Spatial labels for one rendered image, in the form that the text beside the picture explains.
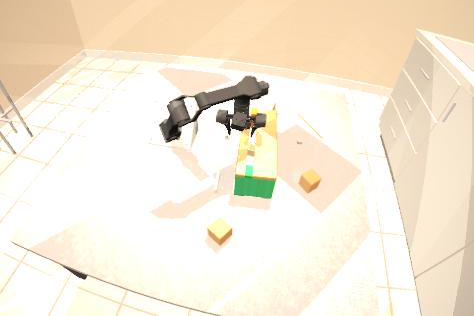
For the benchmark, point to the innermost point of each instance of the small yellow block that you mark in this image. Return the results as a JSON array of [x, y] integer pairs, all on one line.
[[251, 150]]

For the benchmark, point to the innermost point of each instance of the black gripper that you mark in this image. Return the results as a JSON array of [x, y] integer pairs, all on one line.
[[223, 118]]

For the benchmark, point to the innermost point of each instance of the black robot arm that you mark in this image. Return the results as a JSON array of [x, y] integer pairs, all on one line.
[[248, 88]]

